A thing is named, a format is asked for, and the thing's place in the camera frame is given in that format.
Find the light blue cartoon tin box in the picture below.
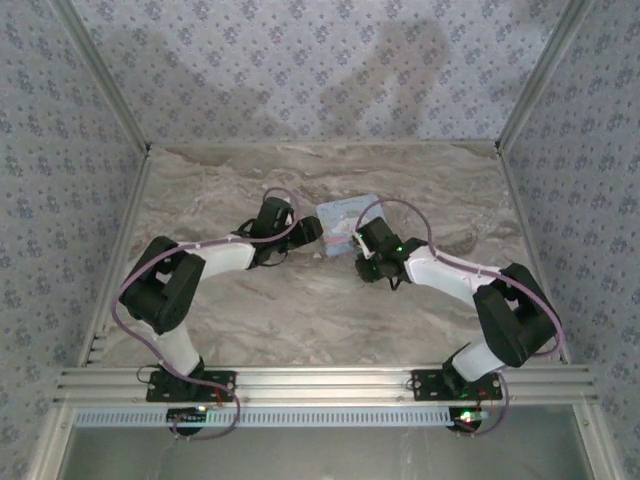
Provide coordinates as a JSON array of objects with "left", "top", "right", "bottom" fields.
[{"left": 315, "top": 194, "right": 387, "bottom": 257}]

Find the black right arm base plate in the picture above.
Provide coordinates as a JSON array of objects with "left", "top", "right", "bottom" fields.
[{"left": 408, "top": 368, "right": 504, "bottom": 402}]

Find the aluminium frame leg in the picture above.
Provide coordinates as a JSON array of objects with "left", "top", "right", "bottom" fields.
[
  {"left": 27, "top": 404, "right": 76, "bottom": 480},
  {"left": 572, "top": 403, "right": 624, "bottom": 480}
]

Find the aluminium frame post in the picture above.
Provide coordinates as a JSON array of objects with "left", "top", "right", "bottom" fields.
[
  {"left": 494, "top": 0, "right": 599, "bottom": 151},
  {"left": 52, "top": 0, "right": 153, "bottom": 151}
]

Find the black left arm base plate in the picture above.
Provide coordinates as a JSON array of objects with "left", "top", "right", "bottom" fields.
[{"left": 145, "top": 369, "right": 238, "bottom": 404}]

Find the aluminium mounting rail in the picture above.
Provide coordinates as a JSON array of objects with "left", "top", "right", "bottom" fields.
[{"left": 52, "top": 364, "right": 599, "bottom": 406}]

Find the white slotted cable duct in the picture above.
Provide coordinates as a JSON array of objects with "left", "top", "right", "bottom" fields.
[{"left": 73, "top": 405, "right": 484, "bottom": 430}]

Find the aluminium table side rail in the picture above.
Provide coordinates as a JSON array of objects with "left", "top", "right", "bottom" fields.
[
  {"left": 74, "top": 147, "right": 154, "bottom": 369},
  {"left": 497, "top": 144, "right": 574, "bottom": 366}
]

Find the aluminium table rear rail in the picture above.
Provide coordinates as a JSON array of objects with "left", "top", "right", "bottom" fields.
[{"left": 149, "top": 141, "right": 501, "bottom": 151}]

